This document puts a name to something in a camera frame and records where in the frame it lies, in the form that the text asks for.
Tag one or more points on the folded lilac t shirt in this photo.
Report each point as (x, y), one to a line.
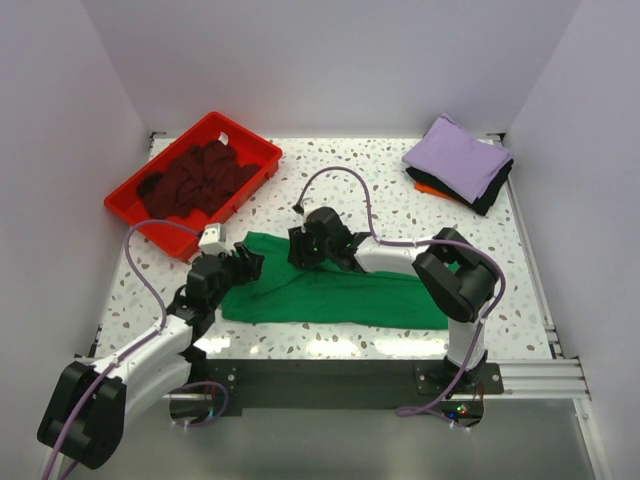
(463, 163)

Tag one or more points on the dark red t shirt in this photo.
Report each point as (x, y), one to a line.
(203, 178)

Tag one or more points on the folded orange t shirt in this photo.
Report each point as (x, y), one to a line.
(431, 191)

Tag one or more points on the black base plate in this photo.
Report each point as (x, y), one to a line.
(329, 384)

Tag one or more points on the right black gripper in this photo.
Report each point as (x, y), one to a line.
(298, 255)

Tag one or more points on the red plastic bin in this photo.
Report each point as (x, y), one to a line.
(250, 149)

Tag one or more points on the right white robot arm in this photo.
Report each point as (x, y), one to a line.
(463, 282)

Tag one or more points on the folded black t shirt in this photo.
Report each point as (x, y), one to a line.
(480, 205)

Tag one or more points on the white tag in bin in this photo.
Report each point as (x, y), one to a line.
(222, 136)

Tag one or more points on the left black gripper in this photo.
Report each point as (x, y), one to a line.
(247, 265)

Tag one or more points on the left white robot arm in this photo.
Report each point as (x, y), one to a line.
(93, 403)

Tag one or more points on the green t shirt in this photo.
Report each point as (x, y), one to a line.
(328, 295)

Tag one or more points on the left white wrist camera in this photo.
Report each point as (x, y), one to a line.
(213, 240)

